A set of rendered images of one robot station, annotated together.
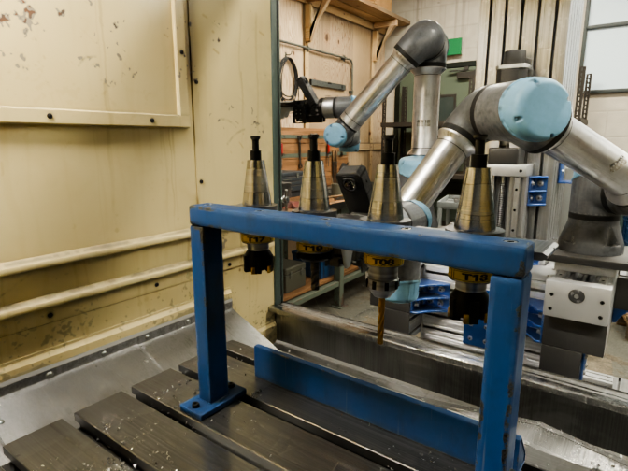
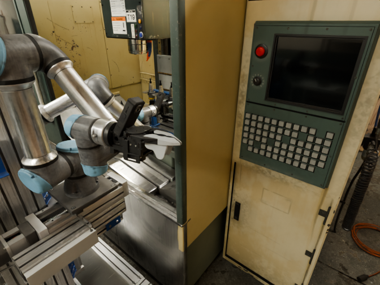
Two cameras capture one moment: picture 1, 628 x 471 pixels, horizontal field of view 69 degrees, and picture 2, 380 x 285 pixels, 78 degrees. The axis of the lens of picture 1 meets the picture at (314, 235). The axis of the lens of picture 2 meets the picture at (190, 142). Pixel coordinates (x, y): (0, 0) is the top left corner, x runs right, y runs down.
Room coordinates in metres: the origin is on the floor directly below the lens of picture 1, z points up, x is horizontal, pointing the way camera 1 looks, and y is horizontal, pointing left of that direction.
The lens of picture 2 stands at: (2.32, 0.21, 1.72)
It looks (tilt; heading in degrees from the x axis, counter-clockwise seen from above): 27 degrees down; 182
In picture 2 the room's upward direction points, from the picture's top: straight up
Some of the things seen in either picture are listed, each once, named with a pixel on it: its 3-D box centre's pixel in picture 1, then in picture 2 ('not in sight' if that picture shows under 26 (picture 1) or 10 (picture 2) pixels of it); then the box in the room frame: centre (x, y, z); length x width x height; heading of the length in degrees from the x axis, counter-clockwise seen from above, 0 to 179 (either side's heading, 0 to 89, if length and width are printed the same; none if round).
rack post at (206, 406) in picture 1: (210, 316); not in sight; (0.69, 0.16, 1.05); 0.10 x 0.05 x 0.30; 143
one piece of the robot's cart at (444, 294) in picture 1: (430, 298); not in sight; (1.31, -0.35, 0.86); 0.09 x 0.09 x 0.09; 54
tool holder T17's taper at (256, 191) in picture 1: (256, 182); not in sight; (0.70, 0.09, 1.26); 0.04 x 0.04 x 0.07
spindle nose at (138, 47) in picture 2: not in sight; (138, 44); (0.29, -0.30, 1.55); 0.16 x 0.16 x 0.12
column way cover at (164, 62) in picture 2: not in sight; (176, 83); (-0.06, -0.04, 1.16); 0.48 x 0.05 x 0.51; 53
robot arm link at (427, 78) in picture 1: (425, 112); (29, 121); (1.60, -0.38, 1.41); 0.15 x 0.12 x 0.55; 159
